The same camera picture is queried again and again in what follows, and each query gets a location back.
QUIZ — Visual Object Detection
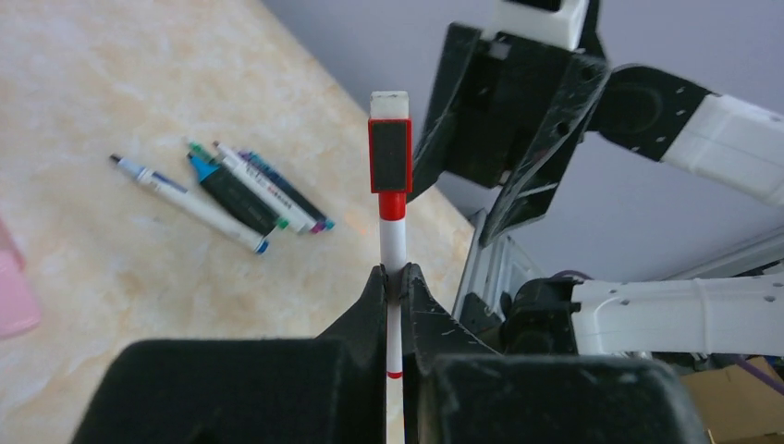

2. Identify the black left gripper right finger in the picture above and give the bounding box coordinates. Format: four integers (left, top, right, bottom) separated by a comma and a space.
401, 263, 497, 443

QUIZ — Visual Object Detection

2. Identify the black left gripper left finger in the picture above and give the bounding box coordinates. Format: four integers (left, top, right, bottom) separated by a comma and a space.
318, 265, 387, 443

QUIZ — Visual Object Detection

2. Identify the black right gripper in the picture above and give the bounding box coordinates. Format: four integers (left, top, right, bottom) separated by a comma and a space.
413, 22, 610, 245

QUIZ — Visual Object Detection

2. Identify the red capped white pen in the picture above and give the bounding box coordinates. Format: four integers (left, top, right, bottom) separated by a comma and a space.
367, 90, 414, 381

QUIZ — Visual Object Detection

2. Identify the black blue highlighter marker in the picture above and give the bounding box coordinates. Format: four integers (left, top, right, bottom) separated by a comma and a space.
187, 153, 280, 238

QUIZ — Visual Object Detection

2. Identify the blue capped pen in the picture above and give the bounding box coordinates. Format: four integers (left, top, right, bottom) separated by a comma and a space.
244, 150, 337, 231

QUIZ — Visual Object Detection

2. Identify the white grey marker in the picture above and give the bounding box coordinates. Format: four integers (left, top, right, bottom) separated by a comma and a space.
213, 141, 316, 233

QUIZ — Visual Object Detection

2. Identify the white pen blue cap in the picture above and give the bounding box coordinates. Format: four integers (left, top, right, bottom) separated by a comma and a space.
109, 154, 268, 254

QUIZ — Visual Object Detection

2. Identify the green transparent pen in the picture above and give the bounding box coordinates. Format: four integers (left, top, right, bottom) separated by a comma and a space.
187, 141, 290, 231

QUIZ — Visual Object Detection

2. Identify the pink highlighter marker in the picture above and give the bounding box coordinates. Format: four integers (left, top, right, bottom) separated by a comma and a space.
1, 221, 42, 339

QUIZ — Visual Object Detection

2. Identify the cardboard box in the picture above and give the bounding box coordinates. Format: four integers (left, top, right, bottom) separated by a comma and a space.
680, 357, 783, 443

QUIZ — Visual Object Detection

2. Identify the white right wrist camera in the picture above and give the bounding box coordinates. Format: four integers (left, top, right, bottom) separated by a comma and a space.
482, 0, 590, 51

